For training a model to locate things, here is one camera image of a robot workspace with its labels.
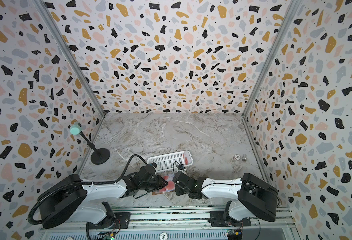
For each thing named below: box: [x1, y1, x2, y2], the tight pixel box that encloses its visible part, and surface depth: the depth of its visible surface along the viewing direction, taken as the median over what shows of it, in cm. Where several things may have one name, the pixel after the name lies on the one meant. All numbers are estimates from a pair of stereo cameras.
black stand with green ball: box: [69, 121, 111, 165], surface depth 96 cm
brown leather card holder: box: [152, 190, 176, 196], surface depth 83 cm
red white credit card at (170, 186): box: [159, 174, 175, 193], surface depth 85 cm
